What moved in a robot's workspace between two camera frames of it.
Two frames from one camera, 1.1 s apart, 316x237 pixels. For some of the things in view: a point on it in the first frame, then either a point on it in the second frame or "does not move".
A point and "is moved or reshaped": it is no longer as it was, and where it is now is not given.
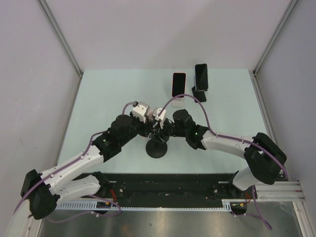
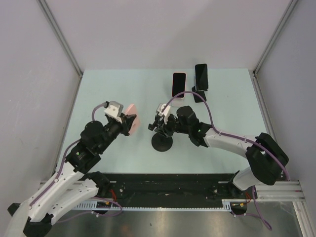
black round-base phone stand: [155, 147] is moved or reshaped
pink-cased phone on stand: [178, 83] does not move
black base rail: [171, 187] does not move
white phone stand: [177, 102] does not move
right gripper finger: [164, 137] to [167, 134]
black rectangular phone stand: [200, 95] does not move
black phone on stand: [201, 76] does not move
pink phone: [149, 114] to [131, 109]
